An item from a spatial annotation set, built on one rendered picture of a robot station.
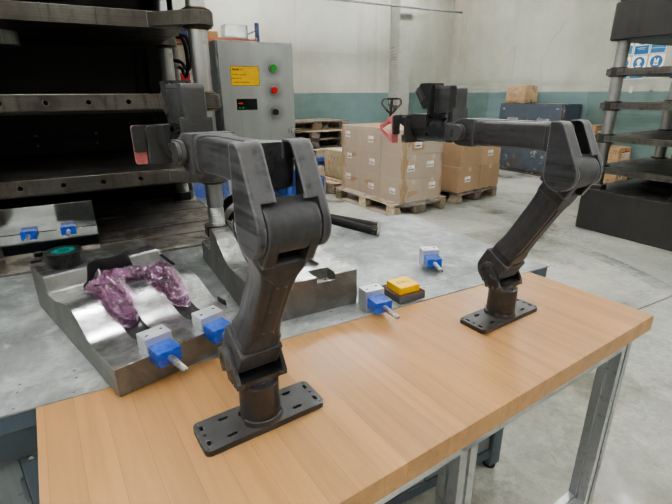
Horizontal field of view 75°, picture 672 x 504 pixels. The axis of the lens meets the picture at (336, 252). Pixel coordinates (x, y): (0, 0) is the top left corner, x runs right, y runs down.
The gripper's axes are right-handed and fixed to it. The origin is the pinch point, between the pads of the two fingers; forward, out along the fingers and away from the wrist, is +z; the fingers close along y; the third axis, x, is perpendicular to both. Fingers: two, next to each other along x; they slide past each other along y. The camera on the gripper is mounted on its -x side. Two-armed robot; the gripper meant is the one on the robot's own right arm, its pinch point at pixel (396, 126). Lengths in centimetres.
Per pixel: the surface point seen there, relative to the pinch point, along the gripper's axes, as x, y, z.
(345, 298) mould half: 38.3, 26.4, -13.4
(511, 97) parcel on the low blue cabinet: -6, -598, 391
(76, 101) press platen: -8, 68, 71
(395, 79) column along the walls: -41, -512, 588
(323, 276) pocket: 33.4, 29.5, -8.6
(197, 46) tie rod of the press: -24, 32, 61
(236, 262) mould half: 32, 45, 8
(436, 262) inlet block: 37.0, -6.9, -11.1
